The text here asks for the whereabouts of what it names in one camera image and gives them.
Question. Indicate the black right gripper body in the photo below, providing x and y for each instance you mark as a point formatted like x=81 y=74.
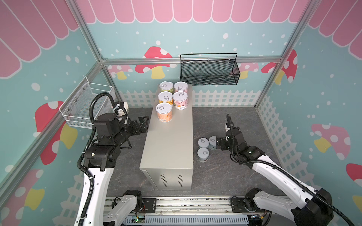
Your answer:
x=229 y=135

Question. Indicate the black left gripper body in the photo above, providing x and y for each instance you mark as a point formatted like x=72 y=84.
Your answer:
x=134 y=129

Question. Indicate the white lid can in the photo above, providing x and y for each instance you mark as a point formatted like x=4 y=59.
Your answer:
x=212 y=143
x=203 y=143

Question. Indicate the brown label can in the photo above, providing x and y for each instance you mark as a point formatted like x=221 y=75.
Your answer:
x=164 y=112

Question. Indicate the yellow label can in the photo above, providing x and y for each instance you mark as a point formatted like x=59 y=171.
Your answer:
x=165 y=97

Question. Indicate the green label can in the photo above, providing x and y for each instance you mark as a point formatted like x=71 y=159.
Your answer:
x=166 y=86

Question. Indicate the pink white label can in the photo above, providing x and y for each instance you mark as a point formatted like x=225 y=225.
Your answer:
x=180 y=100

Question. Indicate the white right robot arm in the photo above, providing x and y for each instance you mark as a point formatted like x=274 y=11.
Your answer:
x=319 y=210

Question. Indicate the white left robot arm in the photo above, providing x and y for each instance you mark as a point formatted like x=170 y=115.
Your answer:
x=98 y=160

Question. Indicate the grey metal cabinet counter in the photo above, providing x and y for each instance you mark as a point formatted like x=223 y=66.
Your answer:
x=167 y=159

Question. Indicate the grey label can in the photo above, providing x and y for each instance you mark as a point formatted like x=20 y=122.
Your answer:
x=203 y=154

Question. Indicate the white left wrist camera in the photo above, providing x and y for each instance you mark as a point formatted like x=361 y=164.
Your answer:
x=121 y=108

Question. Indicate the white wire wall basket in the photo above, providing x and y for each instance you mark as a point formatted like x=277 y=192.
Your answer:
x=75 y=109

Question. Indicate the black mesh wall basket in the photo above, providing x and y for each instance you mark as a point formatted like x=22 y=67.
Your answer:
x=201 y=69

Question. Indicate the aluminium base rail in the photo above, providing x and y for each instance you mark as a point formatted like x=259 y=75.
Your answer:
x=192 y=209

